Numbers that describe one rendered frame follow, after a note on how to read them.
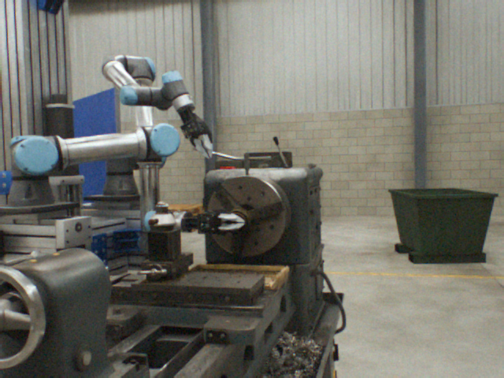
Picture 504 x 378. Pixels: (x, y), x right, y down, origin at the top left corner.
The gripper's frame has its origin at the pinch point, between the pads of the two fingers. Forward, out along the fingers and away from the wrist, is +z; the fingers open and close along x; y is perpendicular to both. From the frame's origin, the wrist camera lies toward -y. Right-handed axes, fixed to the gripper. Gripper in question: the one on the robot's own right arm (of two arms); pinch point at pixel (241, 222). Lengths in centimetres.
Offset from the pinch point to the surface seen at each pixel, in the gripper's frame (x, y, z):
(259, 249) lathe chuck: -12.1, -16.2, 2.3
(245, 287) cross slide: -11, 47, 15
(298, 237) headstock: -9.4, -31.7, 14.9
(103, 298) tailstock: -2, 95, 3
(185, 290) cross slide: -13, 49, -1
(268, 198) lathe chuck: 7.6, -16.0, 5.9
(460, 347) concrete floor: -104, -190, 97
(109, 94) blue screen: 117, -426, -304
